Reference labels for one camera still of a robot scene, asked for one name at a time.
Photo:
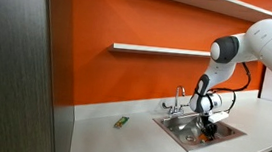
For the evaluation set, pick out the stainless steel sink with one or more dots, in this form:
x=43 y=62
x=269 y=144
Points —
x=178 y=127

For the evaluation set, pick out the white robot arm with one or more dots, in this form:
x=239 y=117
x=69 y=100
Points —
x=263 y=41

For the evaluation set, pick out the green snack packet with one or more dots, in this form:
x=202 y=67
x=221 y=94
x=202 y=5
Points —
x=121 y=122

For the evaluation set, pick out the chrome faucet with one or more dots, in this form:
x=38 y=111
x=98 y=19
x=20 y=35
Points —
x=175 y=103

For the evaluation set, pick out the white wall shelf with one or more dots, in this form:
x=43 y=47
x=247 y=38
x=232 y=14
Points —
x=197 y=0
x=158 y=50

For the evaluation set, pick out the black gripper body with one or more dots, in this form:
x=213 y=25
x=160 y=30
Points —
x=207 y=121

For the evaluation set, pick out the dark wood cabinet panel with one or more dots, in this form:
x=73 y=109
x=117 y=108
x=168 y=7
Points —
x=13 y=67

